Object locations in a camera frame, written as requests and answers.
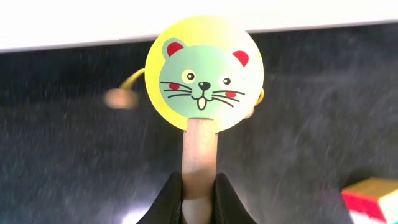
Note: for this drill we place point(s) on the yellow cat-face rattle drum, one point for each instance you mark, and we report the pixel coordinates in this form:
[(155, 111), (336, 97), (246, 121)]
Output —
[(205, 77)]

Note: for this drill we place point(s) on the many-coloured puzzle cube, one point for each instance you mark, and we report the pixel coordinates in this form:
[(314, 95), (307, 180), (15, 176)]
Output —
[(373, 199)]

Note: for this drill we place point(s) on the white shelf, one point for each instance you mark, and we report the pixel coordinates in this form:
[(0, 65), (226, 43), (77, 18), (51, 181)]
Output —
[(93, 21)]

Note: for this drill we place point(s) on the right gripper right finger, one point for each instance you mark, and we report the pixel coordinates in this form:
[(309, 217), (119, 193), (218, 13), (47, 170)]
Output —
[(228, 205)]

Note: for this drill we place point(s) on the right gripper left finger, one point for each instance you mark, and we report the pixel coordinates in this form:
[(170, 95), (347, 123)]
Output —
[(168, 205)]

